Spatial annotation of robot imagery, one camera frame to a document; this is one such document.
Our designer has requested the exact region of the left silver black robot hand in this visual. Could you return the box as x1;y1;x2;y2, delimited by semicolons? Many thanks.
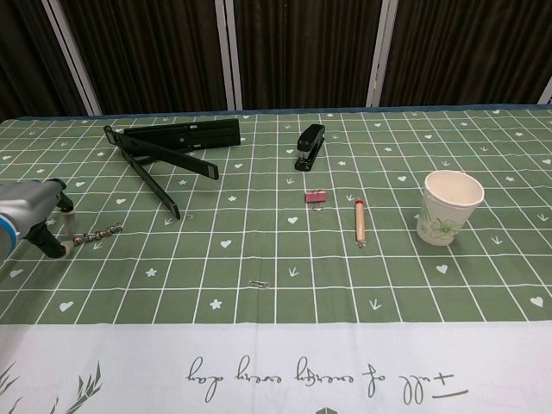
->
0;178;78;260

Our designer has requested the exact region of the metal bead chain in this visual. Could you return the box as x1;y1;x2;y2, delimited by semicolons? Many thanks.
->
72;221;123;248

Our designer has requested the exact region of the dark brown curtain panel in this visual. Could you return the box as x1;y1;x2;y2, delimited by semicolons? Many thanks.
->
60;0;236;116
379;0;552;108
0;0;94;122
231;0;384;111

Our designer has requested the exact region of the black folding stand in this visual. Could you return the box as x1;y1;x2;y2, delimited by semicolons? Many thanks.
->
103;118;241;220

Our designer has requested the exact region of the green grid tablecloth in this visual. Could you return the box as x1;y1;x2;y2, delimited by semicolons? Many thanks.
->
0;103;552;414

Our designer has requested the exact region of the black stapler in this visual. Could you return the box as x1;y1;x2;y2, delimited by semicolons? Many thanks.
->
294;123;326;172

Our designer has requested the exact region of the sausage stick with red ends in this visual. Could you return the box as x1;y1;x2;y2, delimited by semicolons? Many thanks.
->
354;197;368;248

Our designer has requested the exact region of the white floral paper cup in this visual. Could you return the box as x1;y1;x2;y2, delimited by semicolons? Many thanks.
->
415;170;485;247

